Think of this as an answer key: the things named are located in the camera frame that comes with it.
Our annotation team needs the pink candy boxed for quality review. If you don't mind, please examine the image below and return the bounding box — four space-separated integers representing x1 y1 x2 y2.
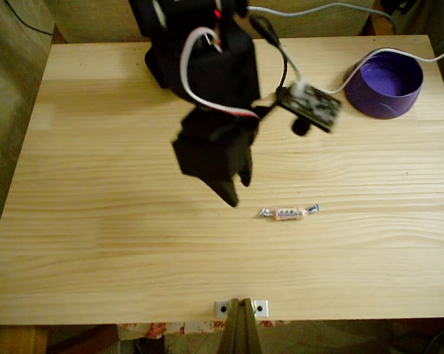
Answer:
257 204 321 223

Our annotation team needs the purple bowl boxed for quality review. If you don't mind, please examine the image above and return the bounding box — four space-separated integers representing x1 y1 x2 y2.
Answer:
343 49 425 120

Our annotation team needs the brown wooden furniture piece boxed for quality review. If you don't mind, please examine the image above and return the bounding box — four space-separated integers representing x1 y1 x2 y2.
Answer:
0 325 49 354

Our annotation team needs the white and red servo cable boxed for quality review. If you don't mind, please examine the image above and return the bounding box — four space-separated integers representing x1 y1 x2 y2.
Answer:
180 28 260 119

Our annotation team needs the camera circuit board module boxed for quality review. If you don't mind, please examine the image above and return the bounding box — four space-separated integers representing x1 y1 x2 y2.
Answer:
275 83 343 136

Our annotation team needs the black plug cable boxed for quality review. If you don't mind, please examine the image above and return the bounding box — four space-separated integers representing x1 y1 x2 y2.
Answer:
249 14 290 99

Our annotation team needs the silver metal corner bracket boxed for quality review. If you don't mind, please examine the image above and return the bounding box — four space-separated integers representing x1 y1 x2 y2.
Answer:
253 299 270 319
214 300 232 319

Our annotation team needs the white camera cable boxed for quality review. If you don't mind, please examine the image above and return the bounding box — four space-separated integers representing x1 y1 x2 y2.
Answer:
294 44 444 97

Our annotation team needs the dark camera stand post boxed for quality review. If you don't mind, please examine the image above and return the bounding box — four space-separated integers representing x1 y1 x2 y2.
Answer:
218 296 263 354

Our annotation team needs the grey-white power cable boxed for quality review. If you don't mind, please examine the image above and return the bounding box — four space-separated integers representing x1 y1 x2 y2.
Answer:
247 2 398 36

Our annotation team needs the thin black floor cable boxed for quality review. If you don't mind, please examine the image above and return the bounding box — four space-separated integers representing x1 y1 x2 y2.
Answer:
4 0 54 37

